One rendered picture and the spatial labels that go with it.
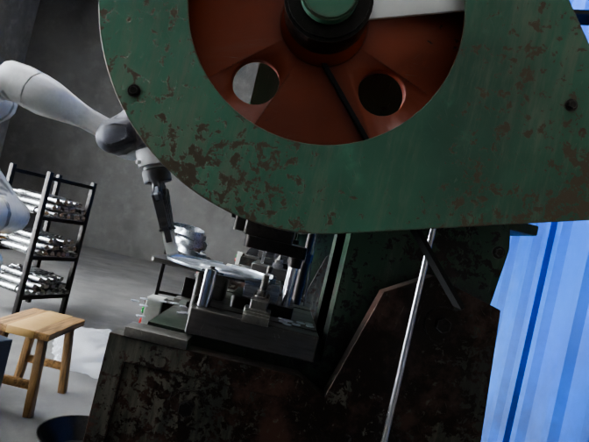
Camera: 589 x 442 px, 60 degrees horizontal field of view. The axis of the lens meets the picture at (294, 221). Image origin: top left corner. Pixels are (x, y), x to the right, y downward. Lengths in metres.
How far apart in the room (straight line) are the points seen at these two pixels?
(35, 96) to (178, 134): 0.66
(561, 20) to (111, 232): 7.78
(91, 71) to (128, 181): 1.83
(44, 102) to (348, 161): 0.90
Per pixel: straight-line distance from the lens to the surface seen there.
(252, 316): 1.13
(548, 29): 1.08
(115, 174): 8.46
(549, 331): 2.27
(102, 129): 1.43
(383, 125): 1.01
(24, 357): 2.58
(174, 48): 0.98
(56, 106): 1.53
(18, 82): 1.55
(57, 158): 8.81
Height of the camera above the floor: 0.92
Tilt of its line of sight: 2 degrees up
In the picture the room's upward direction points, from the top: 13 degrees clockwise
